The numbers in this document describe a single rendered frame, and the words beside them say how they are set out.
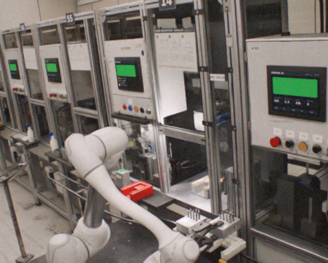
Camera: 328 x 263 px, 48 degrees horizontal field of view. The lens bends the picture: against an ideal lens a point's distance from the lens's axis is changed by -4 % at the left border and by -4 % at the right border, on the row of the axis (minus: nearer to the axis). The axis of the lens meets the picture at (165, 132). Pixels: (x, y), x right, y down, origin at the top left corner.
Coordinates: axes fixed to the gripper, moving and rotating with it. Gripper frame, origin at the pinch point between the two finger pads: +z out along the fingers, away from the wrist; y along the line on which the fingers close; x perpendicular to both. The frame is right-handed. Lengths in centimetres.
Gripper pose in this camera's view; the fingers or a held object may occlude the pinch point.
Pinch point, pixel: (217, 229)
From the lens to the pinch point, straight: 179.4
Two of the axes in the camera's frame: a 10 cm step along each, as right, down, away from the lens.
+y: -1.2, -9.5, -2.9
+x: -6.4, -1.5, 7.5
